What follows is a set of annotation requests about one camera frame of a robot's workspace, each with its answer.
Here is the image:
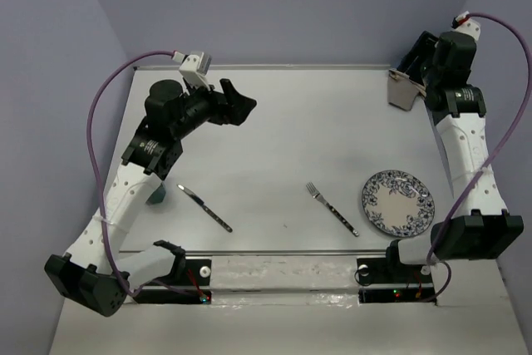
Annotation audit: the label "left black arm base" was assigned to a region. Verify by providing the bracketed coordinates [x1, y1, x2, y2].
[132, 258, 212, 305]

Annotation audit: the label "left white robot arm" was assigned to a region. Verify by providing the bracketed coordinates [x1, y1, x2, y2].
[44, 79, 257, 317]

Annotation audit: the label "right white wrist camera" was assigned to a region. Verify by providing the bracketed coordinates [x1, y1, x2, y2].
[451, 12, 480, 42]

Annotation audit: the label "silver fork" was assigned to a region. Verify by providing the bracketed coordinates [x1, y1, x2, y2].
[306, 182, 359, 237]

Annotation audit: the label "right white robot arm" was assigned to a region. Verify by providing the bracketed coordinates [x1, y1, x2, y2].
[382, 31, 524, 282]

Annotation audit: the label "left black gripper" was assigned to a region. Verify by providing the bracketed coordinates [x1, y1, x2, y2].
[171, 76, 257, 140]

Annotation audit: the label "blue floral plate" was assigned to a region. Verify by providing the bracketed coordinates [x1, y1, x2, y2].
[361, 170, 436, 238]

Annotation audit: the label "dark green mug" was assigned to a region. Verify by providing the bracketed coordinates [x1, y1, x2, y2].
[145, 183, 166, 205]

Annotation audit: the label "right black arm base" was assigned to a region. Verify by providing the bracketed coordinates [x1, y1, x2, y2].
[353, 257, 436, 304]

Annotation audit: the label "silver knife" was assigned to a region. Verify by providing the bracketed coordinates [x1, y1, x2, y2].
[177, 184, 233, 233]

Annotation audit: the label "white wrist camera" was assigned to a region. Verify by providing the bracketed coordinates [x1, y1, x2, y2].
[179, 52, 212, 88]
[451, 12, 480, 42]

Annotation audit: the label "blue beige striped placemat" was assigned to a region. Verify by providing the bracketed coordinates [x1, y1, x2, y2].
[387, 68, 426, 111]

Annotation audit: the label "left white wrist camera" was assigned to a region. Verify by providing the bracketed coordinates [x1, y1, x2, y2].
[179, 52, 212, 88]

